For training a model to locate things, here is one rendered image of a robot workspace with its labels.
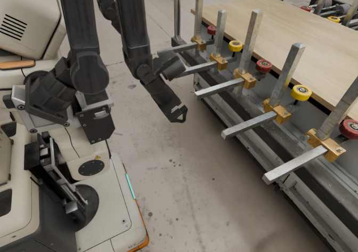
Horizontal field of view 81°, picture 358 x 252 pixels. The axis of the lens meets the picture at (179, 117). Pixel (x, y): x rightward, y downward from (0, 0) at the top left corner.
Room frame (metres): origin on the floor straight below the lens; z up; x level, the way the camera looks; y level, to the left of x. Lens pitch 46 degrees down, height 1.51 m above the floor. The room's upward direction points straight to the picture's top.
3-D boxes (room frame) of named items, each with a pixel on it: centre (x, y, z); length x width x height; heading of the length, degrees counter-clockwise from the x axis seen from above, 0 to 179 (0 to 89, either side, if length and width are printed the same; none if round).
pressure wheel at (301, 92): (0.76, -0.57, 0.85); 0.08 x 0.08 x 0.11
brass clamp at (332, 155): (0.51, -0.58, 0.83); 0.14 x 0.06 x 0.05; 26
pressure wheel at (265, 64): (0.99, -0.46, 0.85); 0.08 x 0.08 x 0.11
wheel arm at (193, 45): (1.35, -0.06, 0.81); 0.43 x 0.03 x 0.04; 116
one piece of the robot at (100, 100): (0.60, 0.34, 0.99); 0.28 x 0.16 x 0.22; 26
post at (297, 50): (0.75, -0.46, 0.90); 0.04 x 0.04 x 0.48; 26
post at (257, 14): (0.98, -0.35, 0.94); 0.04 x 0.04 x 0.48; 26
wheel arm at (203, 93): (0.90, -0.28, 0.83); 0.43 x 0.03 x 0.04; 116
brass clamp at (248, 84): (0.96, -0.36, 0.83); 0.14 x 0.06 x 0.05; 26
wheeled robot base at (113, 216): (0.47, 0.61, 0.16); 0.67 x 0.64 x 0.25; 116
